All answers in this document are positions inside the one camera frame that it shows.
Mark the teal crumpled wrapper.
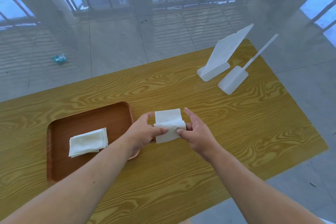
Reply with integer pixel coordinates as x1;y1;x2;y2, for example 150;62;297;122
51;53;67;64

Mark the white plastic upright stand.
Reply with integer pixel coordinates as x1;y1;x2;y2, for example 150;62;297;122
196;23;254;83
217;34;279;96

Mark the person's right forearm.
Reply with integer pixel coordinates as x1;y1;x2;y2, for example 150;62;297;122
210;149;326;224

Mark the brown wooden tray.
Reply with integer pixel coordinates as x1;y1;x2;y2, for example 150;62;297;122
46;101;140;185

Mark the grey metal window railing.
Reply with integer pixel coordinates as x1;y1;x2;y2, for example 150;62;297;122
0;0;336;35

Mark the person's left forearm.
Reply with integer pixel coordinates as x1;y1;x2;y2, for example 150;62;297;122
0;137;140;224

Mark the person's right hand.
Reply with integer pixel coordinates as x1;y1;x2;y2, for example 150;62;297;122
176;107;224;163

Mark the person's left hand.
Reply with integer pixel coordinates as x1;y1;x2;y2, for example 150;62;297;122
123;112;169;158

